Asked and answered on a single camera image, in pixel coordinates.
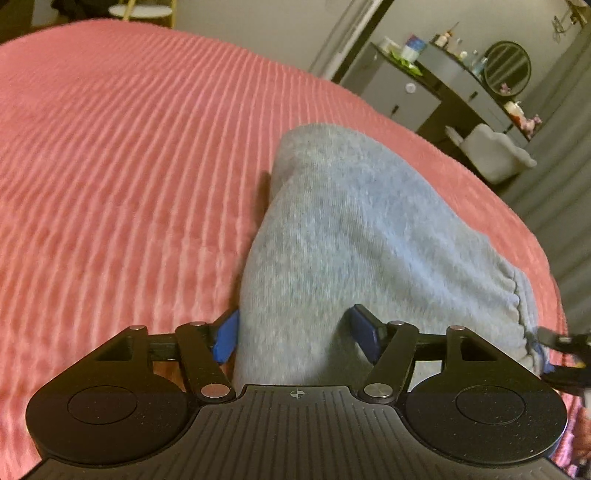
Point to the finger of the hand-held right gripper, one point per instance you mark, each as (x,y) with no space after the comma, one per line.
(565,344)
(565,379)

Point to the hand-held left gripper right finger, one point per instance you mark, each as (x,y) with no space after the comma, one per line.
(367,332)

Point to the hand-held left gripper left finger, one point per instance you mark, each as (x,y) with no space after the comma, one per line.
(228,337)

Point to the grey pants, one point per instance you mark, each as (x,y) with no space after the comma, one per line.
(369,221)

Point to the grey curtain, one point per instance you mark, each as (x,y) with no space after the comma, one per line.
(558,184)

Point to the light grey armchair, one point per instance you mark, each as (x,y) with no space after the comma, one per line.
(494,154)

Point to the pink ribbed blanket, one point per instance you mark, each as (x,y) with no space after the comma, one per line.
(115,161)

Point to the pink and white toy figurine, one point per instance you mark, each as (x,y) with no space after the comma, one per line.
(531,124)

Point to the grey vanity dresser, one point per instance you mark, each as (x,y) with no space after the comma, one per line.
(383,87)

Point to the green packet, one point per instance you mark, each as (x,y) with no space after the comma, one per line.
(408,68)

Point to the round black-framed mirror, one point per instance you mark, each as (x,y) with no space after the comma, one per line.
(507,69)

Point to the small clear bottles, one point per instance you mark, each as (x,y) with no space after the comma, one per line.
(478,64)

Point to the blue and white container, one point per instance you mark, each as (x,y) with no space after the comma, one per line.
(413,46)

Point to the round white side table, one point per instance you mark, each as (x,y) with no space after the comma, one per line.
(138,10)

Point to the dark cloth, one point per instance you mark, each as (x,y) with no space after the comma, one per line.
(78,5)

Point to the dark door frame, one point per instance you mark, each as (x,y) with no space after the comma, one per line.
(362,41)

